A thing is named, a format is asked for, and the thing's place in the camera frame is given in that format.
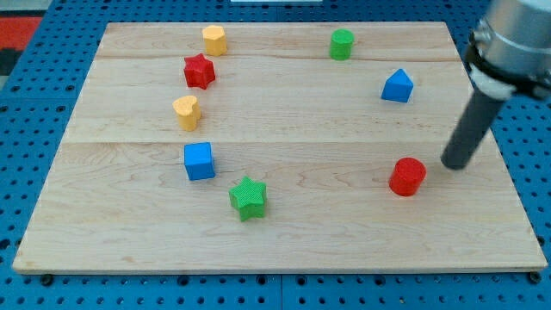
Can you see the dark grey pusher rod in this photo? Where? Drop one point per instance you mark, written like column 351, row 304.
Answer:
column 475, row 121

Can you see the red cylinder block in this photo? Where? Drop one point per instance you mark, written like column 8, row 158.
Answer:
column 407, row 176

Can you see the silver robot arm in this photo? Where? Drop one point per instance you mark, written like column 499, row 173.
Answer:
column 508, row 54

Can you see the green star block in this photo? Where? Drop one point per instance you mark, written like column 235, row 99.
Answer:
column 249, row 198

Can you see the red star block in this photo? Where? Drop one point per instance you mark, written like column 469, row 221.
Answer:
column 198, row 71

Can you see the blue triangle block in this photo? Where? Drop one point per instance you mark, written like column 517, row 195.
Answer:
column 398, row 87

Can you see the green cylinder block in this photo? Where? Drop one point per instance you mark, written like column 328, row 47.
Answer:
column 342, row 41

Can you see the light wooden board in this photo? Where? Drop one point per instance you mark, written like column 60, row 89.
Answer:
column 118, row 200

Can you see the yellow hexagon block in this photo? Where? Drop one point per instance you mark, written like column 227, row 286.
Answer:
column 214, row 38

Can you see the blue cube block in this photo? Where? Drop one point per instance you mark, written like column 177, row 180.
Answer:
column 198, row 161

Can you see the yellow heart block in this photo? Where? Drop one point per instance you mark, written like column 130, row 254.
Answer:
column 188, row 112

